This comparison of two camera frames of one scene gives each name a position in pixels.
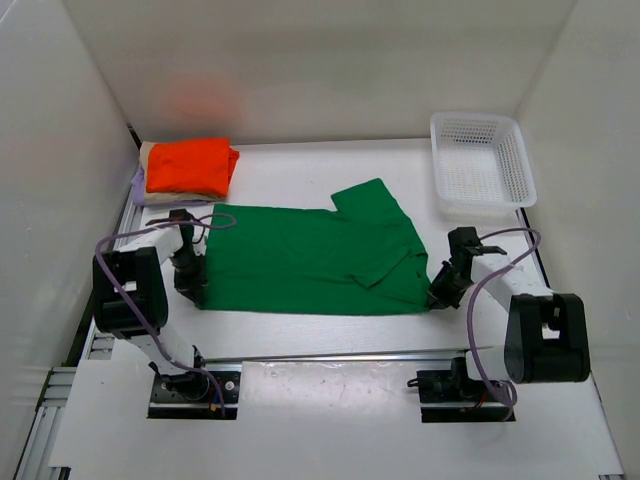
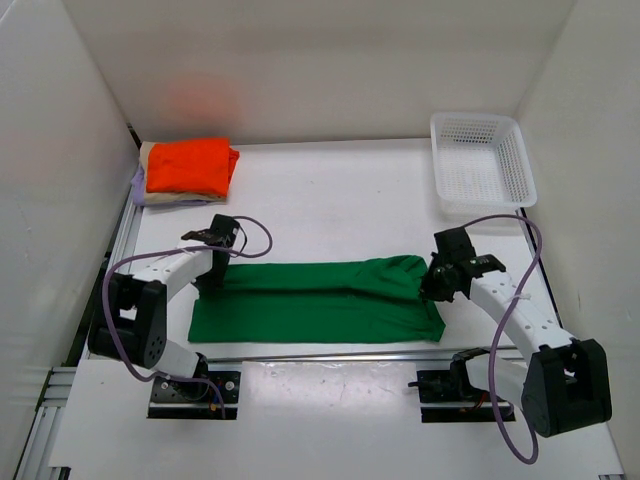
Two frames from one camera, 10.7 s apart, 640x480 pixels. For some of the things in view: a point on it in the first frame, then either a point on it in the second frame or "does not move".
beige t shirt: x=144 y=149 does not move
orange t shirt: x=202 y=166 does not move
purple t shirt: x=140 y=198 does not move
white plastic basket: x=482 y=164 does not move
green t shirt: x=362 y=259 → x=374 y=300
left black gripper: x=191 y=288 → x=213 y=273
